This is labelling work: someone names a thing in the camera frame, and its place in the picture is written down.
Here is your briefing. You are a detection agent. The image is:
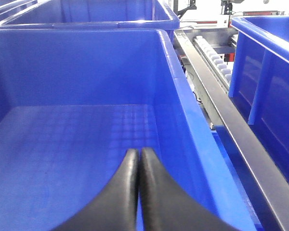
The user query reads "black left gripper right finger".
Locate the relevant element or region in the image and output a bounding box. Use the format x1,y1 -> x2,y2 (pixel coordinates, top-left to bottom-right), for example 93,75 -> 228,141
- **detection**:
139,147 -> 235,231

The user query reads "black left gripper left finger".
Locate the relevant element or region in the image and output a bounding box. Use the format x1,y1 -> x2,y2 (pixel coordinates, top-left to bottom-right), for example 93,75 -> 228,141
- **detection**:
54,149 -> 139,231

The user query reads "large blue plastic bin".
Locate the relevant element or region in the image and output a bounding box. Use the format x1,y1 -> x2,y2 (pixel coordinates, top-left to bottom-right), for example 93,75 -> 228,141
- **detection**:
0,29 -> 256,231

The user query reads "grey roller rail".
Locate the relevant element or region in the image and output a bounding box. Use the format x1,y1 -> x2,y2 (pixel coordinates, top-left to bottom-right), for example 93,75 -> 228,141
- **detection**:
174,28 -> 289,231

